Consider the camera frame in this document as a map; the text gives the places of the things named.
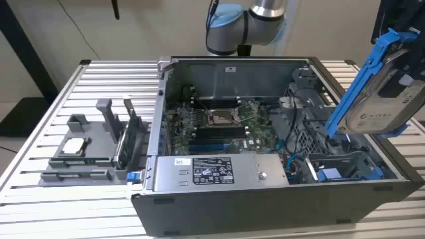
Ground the black stand post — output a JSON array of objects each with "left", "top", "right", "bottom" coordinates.
[{"left": 0, "top": 0, "right": 61, "bottom": 138}]

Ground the silver power supply unit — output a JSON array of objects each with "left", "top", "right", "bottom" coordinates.
[{"left": 151, "top": 153, "right": 289, "bottom": 192}]

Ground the thin metal locking lever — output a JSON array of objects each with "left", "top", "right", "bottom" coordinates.
[{"left": 194, "top": 97, "right": 211, "bottom": 112}]

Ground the hard disk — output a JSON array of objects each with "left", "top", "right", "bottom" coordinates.
[
  {"left": 315, "top": 166, "right": 383, "bottom": 182},
  {"left": 323, "top": 27, "right": 425, "bottom": 139}
]

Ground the black expansion slot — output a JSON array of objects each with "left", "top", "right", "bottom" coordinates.
[{"left": 189, "top": 139, "right": 226, "bottom": 146}]

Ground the grey perforated drive cage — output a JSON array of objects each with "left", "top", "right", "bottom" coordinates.
[{"left": 267, "top": 82, "right": 339, "bottom": 156}]

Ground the blue case latch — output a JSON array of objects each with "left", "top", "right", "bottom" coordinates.
[{"left": 126, "top": 171, "right": 142, "bottom": 184}]

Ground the black RAM slot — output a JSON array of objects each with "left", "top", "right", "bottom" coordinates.
[
  {"left": 194, "top": 133, "right": 247, "bottom": 138},
  {"left": 195, "top": 130, "right": 249, "bottom": 135},
  {"left": 195, "top": 127, "right": 249, "bottom": 131},
  {"left": 194, "top": 136, "right": 247, "bottom": 141}
]

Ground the black antenna rod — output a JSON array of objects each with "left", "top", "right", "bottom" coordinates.
[{"left": 110, "top": 0, "right": 121, "bottom": 20}]

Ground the metal socket cover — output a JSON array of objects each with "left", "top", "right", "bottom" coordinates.
[{"left": 233, "top": 102, "right": 262, "bottom": 123}]

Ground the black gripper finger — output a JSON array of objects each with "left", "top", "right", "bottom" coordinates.
[{"left": 378, "top": 47, "right": 425, "bottom": 98}]

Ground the CPU socket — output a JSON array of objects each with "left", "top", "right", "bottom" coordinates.
[{"left": 206, "top": 109, "right": 233, "bottom": 125}]

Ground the silver CPU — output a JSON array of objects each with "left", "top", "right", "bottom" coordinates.
[{"left": 61, "top": 138, "right": 86, "bottom": 154}]

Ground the open black PC case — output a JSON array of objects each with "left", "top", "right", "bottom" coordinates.
[{"left": 130, "top": 55, "right": 425, "bottom": 238}]

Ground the grey parts rack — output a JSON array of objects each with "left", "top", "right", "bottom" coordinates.
[{"left": 37, "top": 98, "right": 154, "bottom": 187}]

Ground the green graphics card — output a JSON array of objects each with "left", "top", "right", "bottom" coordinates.
[{"left": 111, "top": 97, "right": 147, "bottom": 173}]

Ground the green motherboard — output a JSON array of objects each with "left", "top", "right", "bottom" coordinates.
[{"left": 163, "top": 97, "right": 283, "bottom": 156}]

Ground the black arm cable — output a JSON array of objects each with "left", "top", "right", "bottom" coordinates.
[{"left": 206, "top": 0, "right": 219, "bottom": 28}]

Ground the blue expansion slot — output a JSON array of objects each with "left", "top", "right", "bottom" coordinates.
[{"left": 187, "top": 144, "right": 223, "bottom": 154}]

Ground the long black wire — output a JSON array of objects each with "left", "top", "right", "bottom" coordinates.
[{"left": 283, "top": 87, "right": 315, "bottom": 155}]

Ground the thin black wall cable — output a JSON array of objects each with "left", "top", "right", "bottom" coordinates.
[{"left": 55, "top": 0, "right": 102, "bottom": 61}]

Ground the blue wire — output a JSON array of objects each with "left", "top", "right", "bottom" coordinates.
[{"left": 270, "top": 139, "right": 307, "bottom": 175}]

